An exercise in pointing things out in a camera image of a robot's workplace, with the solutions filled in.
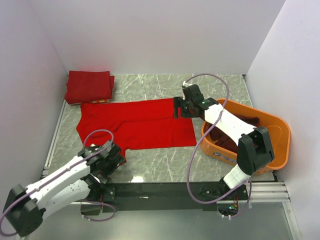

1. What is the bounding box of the bright red t-shirt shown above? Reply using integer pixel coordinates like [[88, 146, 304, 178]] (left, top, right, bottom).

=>
[[76, 98, 196, 156]]

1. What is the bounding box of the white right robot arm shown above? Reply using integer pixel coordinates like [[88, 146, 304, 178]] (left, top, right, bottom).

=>
[[173, 84, 275, 200]]

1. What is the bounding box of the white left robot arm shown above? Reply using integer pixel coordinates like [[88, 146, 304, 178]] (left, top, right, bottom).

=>
[[3, 141, 125, 237]]

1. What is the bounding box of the maroon crumpled shirt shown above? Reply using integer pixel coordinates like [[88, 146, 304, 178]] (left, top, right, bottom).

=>
[[209, 114, 260, 154]]

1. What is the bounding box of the folded patterned orange shirt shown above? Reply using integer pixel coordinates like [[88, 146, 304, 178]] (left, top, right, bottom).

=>
[[90, 99, 110, 104]]

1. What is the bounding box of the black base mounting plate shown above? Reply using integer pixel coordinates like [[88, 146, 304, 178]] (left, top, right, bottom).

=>
[[79, 181, 248, 218]]

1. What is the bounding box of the folded dark red shirt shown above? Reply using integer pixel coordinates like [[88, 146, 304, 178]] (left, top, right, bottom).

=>
[[64, 70, 115, 105]]

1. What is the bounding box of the orange plastic basket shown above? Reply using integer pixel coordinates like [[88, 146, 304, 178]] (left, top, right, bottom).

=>
[[200, 100, 291, 175]]

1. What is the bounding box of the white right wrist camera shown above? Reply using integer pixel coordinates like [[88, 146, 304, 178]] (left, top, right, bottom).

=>
[[181, 81, 193, 89]]

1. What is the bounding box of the aluminium frame rail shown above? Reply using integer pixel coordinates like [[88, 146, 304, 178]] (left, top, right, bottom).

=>
[[250, 181, 291, 203]]

